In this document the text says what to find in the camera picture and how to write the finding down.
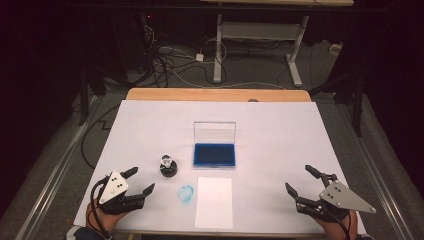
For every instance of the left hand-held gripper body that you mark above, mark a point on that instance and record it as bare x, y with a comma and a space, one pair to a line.
113, 188

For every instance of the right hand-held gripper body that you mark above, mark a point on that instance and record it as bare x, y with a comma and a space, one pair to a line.
343, 198

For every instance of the black round stamp cap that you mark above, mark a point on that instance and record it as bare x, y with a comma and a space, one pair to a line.
168, 172

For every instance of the blue ink pad case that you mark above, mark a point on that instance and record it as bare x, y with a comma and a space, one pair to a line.
214, 155

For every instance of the person's right hand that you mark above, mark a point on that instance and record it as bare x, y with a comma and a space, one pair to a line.
340, 230

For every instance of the person's left hand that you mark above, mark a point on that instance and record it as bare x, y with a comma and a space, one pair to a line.
103, 221

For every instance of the clear blue stamp cap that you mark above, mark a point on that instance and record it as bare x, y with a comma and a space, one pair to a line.
181, 196

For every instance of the large white table cover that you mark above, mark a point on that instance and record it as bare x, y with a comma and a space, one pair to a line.
266, 140

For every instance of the small white paper sheet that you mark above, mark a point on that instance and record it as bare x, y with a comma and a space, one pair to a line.
214, 206

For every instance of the black metal stand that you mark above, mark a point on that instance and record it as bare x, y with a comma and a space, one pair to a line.
358, 106
83, 100

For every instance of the wooden table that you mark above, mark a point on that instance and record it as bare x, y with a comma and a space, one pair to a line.
216, 95

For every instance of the white power adapter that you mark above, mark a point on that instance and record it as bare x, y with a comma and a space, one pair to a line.
199, 57

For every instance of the metal floor rail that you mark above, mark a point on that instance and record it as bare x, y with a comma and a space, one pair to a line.
56, 170
376, 176

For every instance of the white metal desk frame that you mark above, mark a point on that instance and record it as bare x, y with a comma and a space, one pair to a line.
218, 50

